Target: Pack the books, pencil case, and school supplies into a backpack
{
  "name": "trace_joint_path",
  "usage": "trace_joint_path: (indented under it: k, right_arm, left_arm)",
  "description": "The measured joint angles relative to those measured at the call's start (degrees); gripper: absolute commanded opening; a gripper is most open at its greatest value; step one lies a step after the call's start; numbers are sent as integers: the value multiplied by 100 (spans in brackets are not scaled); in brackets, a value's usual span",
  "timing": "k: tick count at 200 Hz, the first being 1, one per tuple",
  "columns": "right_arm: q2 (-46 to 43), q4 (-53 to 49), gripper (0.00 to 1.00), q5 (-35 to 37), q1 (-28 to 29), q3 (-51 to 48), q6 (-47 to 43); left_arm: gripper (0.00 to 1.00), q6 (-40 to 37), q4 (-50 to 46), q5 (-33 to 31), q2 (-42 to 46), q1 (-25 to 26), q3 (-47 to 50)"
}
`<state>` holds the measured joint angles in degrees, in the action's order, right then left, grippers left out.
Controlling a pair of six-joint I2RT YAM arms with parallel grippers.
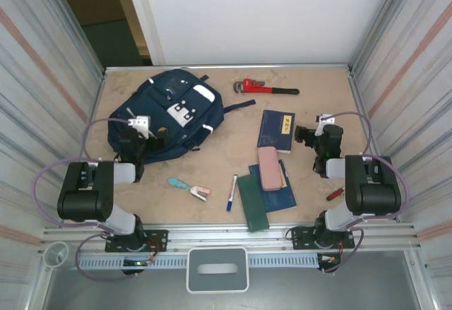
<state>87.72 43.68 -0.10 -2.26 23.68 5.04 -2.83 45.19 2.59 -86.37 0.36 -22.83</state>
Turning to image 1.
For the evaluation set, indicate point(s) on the black controller board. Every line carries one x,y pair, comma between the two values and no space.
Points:
136,266
330,262

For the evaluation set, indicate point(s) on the red pipe wrench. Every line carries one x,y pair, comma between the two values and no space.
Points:
254,87

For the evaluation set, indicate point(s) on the white plastic tube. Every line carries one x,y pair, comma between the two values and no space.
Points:
56,253

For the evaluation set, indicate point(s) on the navy book with yellow label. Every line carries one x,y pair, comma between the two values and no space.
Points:
273,130

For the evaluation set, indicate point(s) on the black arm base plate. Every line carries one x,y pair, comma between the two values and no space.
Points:
300,237
157,239

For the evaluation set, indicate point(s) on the dark green long box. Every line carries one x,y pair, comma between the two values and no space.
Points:
252,204

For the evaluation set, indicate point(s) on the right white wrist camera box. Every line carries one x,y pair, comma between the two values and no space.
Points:
323,123

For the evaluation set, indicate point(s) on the navy blue backpack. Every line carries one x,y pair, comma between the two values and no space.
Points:
197,119

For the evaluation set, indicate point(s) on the slotted aluminium side rail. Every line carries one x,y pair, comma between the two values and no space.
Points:
356,91

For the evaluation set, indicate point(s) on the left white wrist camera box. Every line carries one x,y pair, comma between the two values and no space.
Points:
139,123

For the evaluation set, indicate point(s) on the long aluminium mounting rail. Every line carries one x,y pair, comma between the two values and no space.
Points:
229,234

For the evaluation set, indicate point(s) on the pink pencil case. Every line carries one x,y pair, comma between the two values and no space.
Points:
270,168

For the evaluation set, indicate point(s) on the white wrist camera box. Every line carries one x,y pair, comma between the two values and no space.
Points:
139,123
323,123

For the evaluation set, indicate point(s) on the blue white marker pen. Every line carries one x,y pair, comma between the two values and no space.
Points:
232,193

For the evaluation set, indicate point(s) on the short aluminium frame rail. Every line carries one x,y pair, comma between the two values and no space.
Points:
300,66

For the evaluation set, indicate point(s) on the pink white stapler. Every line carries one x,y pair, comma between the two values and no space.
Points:
200,192

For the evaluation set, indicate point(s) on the grey box with white rim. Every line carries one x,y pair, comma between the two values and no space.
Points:
197,257

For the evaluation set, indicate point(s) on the plain navy book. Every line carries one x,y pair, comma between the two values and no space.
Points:
279,200

